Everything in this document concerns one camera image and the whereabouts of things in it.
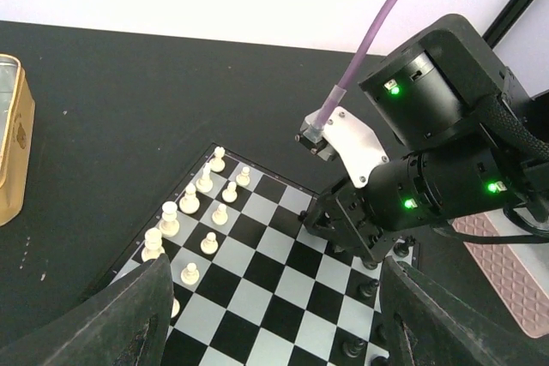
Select right black frame post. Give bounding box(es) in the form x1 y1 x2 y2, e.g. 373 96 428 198
483 0 534 48

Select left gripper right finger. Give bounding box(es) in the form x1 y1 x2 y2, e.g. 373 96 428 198
379 257 548 365

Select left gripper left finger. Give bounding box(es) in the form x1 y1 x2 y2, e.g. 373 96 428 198
1 255 174 365

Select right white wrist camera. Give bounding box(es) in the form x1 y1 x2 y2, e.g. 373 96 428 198
295 106 389 189

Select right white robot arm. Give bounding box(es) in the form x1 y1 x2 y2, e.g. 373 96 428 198
297 14 548 267

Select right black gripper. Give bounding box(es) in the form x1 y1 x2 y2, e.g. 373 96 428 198
299 177 399 268

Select pile of black chess pieces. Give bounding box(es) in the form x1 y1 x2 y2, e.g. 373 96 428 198
355 235 417 349

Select pink metal tin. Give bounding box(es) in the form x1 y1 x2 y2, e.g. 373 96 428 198
452 210 548 339

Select black white chess board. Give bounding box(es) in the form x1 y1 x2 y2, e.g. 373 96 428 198
81 141 421 366

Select gold metal tin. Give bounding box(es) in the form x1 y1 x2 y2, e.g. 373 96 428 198
1 54 35 225

